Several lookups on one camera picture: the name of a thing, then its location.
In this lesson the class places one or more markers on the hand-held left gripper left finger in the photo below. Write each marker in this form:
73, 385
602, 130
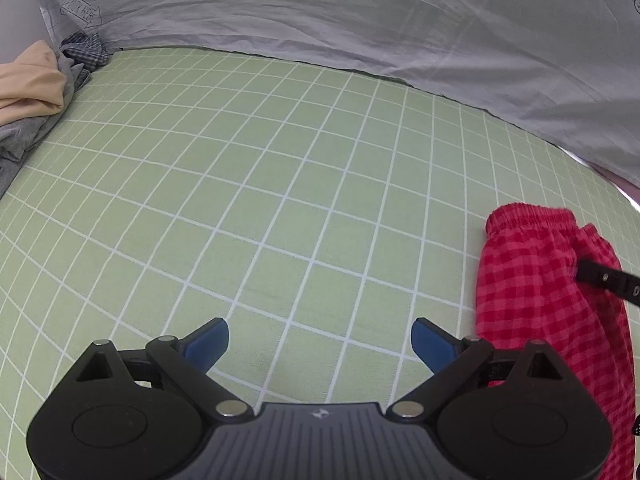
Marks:
207, 342

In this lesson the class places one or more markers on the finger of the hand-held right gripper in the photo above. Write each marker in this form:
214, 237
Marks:
607, 280

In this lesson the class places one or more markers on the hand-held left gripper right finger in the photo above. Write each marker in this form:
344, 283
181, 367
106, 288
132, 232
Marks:
432, 342

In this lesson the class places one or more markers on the red checked shorts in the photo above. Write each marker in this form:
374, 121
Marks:
530, 285

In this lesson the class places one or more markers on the green grid mat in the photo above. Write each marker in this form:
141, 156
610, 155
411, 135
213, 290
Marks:
300, 185

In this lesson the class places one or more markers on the grey garment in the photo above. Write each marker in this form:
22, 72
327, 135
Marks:
30, 135

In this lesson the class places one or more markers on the blue plaid shirt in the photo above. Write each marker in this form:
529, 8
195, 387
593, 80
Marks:
82, 50

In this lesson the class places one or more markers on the beige garment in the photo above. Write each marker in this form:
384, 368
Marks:
27, 80

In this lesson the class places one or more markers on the grey printed bed sheet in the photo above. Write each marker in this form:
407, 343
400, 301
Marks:
350, 20

